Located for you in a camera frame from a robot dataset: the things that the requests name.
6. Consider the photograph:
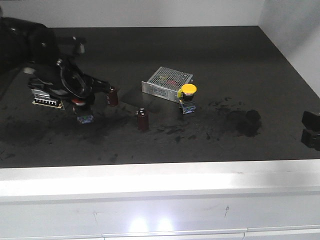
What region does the red mushroom push button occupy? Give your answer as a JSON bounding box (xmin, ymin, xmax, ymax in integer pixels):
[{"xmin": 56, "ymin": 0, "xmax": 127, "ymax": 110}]
[{"xmin": 71, "ymin": 98, "xmax": 94, "ymax": 124}]

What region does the metal mesh power supply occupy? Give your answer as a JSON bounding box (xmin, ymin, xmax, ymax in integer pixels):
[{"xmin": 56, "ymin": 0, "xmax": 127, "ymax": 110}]
[
  {"xmin": 31, "ymin": 89, "xmax": 65, "ymax": 110},
  {"xmin": 141, "ymin": 66, "xmax": 193, "ymax": 103}
]

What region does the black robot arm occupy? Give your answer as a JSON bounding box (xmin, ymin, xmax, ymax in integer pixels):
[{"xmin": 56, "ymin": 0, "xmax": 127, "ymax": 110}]
[{"xmin": 0, "ymin": 17, "xmax": 118, "ymax": 112}]

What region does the white shelf front ledge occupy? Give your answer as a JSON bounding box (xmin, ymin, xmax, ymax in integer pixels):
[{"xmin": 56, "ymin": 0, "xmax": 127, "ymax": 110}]
[{"xmin": 0, "ymin": 159, "xmax": 320, "ymax": 240}]

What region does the right metal mesh power supply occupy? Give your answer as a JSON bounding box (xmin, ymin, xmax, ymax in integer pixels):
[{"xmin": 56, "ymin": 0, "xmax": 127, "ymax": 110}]
[{"xmin": 141, "ymin": 66, "xmax": 193, "ymax": 103}]

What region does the left metal mesh power supply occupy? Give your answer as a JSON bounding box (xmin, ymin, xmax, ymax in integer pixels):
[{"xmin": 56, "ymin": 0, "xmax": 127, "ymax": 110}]
[{"xmin": 31, "ymin": 89, "xmax": 65, "ymax": 110}]

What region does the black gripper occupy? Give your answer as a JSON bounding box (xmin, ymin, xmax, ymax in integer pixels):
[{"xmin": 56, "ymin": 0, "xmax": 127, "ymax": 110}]
[{"xmin": 27, "ymin": 58, "xmax": 116, "ymax": 114}]

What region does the front dark red capacitor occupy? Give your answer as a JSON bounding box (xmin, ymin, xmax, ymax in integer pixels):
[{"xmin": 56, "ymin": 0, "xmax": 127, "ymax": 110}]
[{"xmin": 136, "ymin": 107, "xmax": 149, "ymax": 131}]

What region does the dark red capacitor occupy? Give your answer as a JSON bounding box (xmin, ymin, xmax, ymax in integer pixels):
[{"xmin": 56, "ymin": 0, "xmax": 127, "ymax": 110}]
[
  {"xmin": 136, "ymin": 107, "xmax": 149, "ymax": 131},
  {"xmin": 106, "ymin": 86, "xmax": 119, "ymax": 107}
]

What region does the rear dark red capacitor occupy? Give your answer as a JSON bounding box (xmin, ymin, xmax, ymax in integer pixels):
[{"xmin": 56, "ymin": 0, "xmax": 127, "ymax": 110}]
[{"xmin": 106, "ymin": 86, "xmax": 119, "ymax": 107}]

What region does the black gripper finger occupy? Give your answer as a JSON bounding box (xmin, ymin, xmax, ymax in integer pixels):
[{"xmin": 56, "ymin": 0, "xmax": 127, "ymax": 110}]
[
  {"xmin": 301, "ymin": 129, "xmax": 320, "ymax": 151},
  {"xmin": 301, "ymin": 111, "xmax": 320, "ymax": 131}
]

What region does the yellow mushroom push button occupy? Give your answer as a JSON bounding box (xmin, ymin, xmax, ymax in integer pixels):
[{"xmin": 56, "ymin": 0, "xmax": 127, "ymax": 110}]
[{"xmin": 177, "ymin": 83, "xmax": 197, "ymax": 115}]

